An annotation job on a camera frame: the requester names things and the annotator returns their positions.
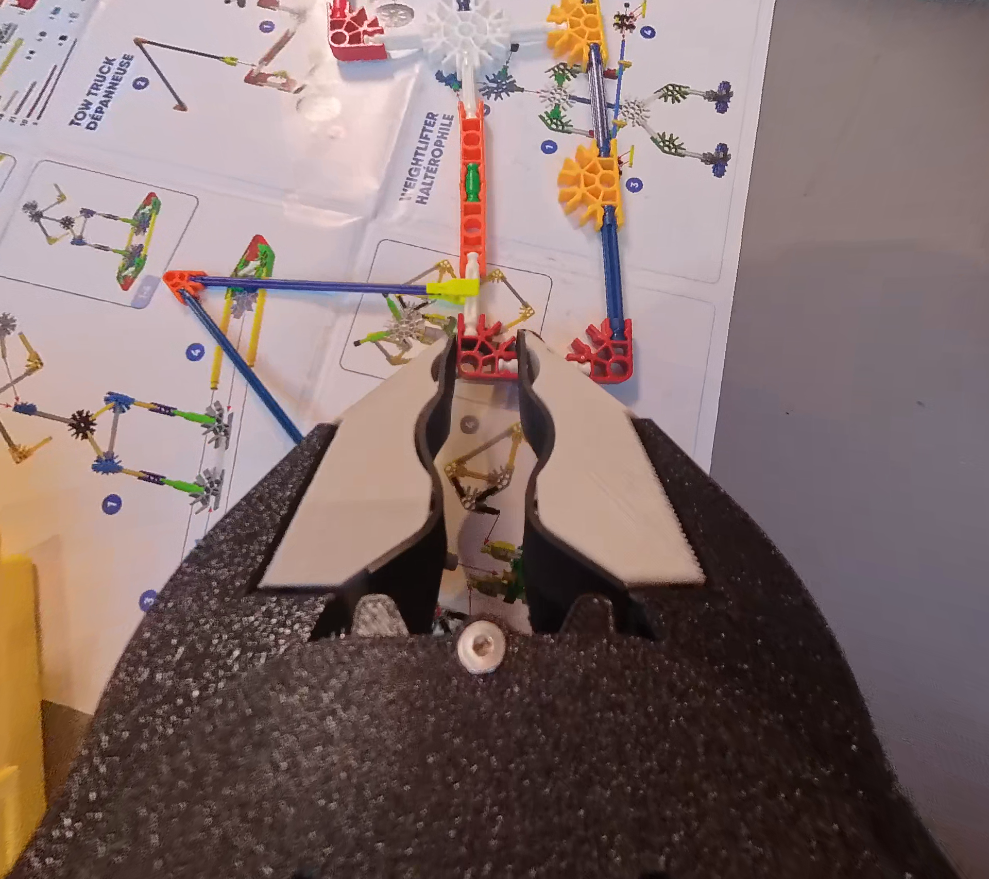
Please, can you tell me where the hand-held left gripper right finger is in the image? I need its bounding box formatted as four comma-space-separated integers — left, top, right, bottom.
518, 332, 707, 633

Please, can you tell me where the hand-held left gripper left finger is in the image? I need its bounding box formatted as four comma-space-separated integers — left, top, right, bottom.
259, 339, 460, 630

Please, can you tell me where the blue plastic rod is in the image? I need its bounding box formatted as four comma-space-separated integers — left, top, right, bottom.
191, 297, 305, 444

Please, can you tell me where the purple plastic rod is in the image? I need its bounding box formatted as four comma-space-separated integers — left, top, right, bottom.
201, 280, 441, 297

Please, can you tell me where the yellow plastic parts bin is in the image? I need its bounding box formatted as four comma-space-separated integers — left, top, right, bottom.
1, 555, 47, 834

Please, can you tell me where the colourful rod connector frame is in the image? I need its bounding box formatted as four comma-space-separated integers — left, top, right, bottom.
322, 0, 642, 385

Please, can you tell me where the white building instruction sheet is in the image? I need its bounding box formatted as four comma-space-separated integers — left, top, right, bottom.
1, 0, 792, 710

